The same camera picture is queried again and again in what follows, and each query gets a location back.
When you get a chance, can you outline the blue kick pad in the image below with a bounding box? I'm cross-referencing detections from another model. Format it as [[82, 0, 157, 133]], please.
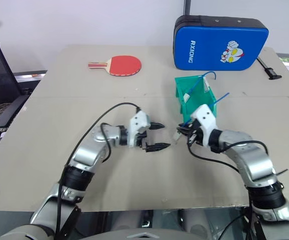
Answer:
[[173, 14, 270, 72]]

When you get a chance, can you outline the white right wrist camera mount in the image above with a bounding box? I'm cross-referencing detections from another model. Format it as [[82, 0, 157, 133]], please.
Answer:
[[189, 104, 219, 147]]

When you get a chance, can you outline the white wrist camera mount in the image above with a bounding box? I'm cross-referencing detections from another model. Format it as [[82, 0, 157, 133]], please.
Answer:
[[189, 104, 219, 147], [127, 111, 152, 148]]

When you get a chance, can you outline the red table tennis paddle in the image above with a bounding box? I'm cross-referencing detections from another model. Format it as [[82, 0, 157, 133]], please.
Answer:
[[88, 55, 143, 77]]

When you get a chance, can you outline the white clear coupler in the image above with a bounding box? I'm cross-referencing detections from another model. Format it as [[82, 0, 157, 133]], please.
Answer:
[[202, 76, 212, 93], [172, 129, 183, 144]]

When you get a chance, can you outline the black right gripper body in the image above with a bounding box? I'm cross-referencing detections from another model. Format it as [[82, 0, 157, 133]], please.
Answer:
[[185, 119, 206, 147]]

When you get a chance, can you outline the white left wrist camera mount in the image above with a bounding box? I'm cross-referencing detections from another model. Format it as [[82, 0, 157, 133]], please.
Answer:
[[127, 111, 152, 148]]

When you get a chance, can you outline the blue cable with white plug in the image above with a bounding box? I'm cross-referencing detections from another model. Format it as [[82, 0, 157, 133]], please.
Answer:
[[183, 71, 217, 103], [180, 92, 230, 128]]

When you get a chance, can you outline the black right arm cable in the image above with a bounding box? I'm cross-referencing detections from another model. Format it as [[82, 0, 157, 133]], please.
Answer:
[[186, 129, 270, 226]]

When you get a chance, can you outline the grey robot torso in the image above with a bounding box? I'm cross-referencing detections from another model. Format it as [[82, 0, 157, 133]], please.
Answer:
[[0, 226, 183, 240]]

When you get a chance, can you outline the black strap with clip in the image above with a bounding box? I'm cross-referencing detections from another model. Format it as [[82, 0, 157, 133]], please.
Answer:
[[256, 56, 283, 81]]

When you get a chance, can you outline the grey side desk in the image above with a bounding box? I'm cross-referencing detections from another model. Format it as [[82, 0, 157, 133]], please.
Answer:
[[11, 70, 48, 96]]

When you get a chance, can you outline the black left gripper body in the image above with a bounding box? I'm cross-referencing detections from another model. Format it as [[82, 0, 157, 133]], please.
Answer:
[[136, 120, 156, 152]]

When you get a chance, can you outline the black upright pole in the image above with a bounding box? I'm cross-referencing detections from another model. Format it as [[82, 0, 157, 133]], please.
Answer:
[[183, 0, 192, 17]]

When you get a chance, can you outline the green plastic bin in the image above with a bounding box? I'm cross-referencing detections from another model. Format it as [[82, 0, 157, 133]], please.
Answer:
[[174, 74, 219, 125]]

